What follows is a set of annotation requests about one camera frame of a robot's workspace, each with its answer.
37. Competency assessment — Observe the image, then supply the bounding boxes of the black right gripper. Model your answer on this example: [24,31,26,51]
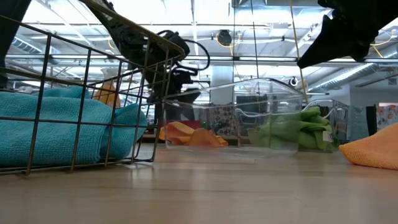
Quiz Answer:
[297,0,398,69]

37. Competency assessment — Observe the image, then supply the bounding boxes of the orange-yellow microfiber towel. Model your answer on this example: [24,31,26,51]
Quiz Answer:
[338,122,398,171]
[158,120,229,147]

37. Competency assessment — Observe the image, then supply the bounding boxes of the blue microfiber towel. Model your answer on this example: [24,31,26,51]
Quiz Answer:
[0,85,108,168]
[99,103,149,161]

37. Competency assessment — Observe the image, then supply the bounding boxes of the green microfiber towel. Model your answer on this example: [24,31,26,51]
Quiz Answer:
[295,106,339,152]
[248,119,301,150]

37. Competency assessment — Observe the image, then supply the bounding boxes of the black ceiling-hung device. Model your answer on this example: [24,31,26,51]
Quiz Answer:
[216,29,233,47]

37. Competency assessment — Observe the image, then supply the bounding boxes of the clear plastic bin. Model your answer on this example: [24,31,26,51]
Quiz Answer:
[300,98,349,153]
[162,77,305,157]

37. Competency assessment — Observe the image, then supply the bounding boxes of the ceiling light strip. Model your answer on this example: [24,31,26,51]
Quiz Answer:
[183,55,299,62]

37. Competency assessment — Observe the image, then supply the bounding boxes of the black left wrist camera cable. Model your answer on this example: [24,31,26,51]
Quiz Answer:
[155,29,211,72]

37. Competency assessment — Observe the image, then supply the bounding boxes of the yellow hanging power cord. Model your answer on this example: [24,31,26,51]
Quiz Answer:
[289,0,308,103]

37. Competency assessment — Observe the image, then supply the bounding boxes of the bronze wire basket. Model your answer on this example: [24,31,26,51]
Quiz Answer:
[0,0,187,175]

